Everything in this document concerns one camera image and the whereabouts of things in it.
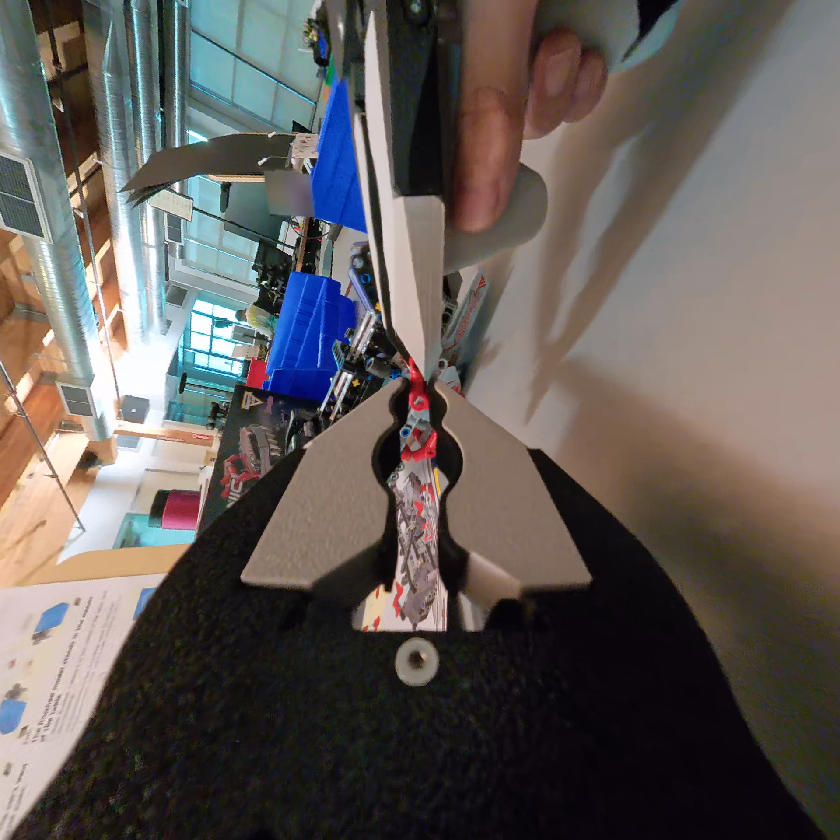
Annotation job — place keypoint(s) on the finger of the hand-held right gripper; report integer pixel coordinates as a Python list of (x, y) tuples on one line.
[(423, 262), (380, 197)]

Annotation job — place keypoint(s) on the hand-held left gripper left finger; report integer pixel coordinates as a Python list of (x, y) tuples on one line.
[(315, 518)]

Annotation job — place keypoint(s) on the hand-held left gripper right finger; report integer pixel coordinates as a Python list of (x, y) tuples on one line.
[(518, 518)]

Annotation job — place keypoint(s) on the red toy connector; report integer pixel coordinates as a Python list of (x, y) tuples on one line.
[(417, 394)]

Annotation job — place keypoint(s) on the toy vehicle model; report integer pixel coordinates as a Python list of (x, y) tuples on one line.
[(354, 380)]

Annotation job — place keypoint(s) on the grey desk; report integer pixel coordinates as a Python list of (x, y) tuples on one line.
[(689, 328)]

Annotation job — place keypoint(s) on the blue plastic bin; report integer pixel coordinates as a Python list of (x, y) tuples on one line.
[(315, 328), (341, 157)]

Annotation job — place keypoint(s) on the dark toy set box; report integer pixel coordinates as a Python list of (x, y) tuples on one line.
[(243, 459)]

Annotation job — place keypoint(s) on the instruction booklet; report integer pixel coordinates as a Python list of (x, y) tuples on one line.
[(420, 558)]

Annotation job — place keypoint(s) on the maroon cylinder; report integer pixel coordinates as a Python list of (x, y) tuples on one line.
[(177, 510)]

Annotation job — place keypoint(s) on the red plastic bin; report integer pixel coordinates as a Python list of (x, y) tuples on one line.
[(257, 373)]

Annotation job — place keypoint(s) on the dark display board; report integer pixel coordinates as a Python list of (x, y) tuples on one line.
[(210, 167)]

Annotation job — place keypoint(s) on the large glass window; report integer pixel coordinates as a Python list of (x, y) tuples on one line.
[(203, 341)]

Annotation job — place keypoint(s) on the instruction poster sheet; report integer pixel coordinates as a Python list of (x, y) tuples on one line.
[(59, 656)]

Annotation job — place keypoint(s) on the black wall speaker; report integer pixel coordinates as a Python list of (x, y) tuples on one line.
[(134, 408)]

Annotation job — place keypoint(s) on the silver ventilation duct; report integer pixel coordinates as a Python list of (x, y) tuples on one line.
[(52, 262), (128, 164)]

